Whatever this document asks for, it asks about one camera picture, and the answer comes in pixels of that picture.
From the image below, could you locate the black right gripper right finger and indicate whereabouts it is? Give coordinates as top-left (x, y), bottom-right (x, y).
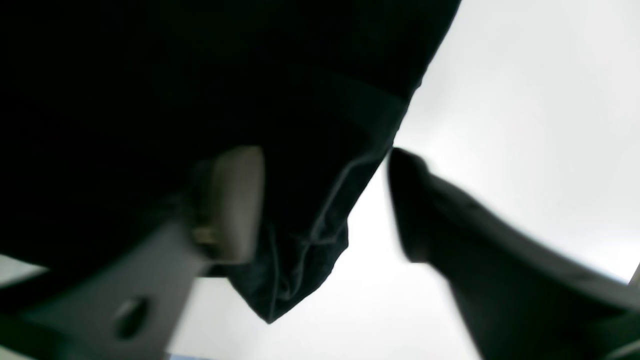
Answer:
top-left (388, 148), bottom-right (640, 360)

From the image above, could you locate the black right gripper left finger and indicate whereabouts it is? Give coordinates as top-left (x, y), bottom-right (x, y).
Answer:
top-left (1, 146), bottom-right (265, 360)

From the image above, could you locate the black t-shirt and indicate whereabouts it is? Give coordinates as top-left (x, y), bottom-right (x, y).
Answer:
top-left (1, 0), bottom-right (460, 324)

